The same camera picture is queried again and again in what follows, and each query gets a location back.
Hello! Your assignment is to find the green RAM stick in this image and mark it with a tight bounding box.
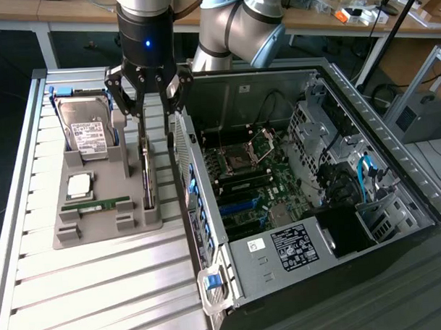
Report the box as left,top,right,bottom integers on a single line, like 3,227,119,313
61,195,132,215

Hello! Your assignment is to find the grey metal disk bay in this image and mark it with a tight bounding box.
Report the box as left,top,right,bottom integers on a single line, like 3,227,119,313
285,76,358,178

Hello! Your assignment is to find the CPU socket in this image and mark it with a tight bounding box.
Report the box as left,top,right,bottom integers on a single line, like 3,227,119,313
219,143,260,173

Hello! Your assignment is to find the grey computer tower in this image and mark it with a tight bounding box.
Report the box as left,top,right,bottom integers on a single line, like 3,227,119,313
382,88,441,145

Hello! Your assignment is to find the light blue SATA wire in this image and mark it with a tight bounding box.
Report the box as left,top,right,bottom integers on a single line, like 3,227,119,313
356,153,379,204

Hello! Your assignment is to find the grey power supply unit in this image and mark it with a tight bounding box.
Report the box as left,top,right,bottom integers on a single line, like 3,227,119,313
227,218,342,307

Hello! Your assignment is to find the black tripod pole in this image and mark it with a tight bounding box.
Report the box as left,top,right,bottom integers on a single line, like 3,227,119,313
351,0,429,94

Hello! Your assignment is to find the white flat box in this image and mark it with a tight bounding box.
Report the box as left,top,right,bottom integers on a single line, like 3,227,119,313
345,7,390,28

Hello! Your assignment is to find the wooden desk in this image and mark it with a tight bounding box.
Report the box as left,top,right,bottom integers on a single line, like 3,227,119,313
0,0,441,72

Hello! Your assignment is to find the silver CPU chip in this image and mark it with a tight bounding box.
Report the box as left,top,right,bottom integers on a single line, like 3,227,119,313
65,172,96,200

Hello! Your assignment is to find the silver chipset heatsink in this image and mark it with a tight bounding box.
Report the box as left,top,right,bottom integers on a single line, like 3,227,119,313
268,204,294,224

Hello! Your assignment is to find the black wire bundle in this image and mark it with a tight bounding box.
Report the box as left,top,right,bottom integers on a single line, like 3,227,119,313
314,162,366,209

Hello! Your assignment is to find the Nvidia GPU with metal bracket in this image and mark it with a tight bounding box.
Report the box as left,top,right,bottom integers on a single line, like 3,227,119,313
138,135,159,212

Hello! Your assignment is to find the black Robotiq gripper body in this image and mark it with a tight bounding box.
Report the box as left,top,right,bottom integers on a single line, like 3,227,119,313
115,6,185,94

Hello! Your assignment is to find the black plastic shroud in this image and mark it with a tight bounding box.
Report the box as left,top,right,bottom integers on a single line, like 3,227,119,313
314,206,377,261

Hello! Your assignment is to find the coiled black cable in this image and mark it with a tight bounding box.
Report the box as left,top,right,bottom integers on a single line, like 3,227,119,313
369,82,400,112

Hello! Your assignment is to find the grey plastic parts rack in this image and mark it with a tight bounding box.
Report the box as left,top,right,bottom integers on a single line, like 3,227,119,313
47,109,164,250

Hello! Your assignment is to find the thin black wire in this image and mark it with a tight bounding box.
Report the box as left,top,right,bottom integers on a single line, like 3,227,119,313
256,88,296,130

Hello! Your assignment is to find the aluminium profile frame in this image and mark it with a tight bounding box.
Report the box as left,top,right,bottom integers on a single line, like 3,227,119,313
400,44,441,94

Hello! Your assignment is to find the RAM module with label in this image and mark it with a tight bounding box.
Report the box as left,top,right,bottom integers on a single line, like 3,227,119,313
222,177,274,195

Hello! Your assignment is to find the open black PC case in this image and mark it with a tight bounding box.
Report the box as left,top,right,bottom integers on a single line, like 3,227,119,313
162,57,441,330

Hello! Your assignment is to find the green Dell motherboard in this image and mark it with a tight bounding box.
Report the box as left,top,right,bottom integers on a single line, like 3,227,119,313
201,125,318,242

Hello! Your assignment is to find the long blue expansion slot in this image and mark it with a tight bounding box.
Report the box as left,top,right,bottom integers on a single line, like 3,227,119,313
217,195,264,216

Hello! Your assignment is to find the hard disk in blue carrier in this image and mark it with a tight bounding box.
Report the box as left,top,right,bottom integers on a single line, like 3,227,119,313
48,83,120,163

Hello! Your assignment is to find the grey network cable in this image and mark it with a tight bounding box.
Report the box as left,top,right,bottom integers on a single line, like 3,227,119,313
85,0,115,13

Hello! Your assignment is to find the metal socket cover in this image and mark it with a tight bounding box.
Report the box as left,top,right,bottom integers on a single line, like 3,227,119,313
246,126,279,161

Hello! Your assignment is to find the black monitor stand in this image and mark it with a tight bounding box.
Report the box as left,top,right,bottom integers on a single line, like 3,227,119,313
372,0,399,16

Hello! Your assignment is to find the grey perforated drive bay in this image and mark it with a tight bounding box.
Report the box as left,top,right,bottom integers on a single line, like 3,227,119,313
353,190,437,245

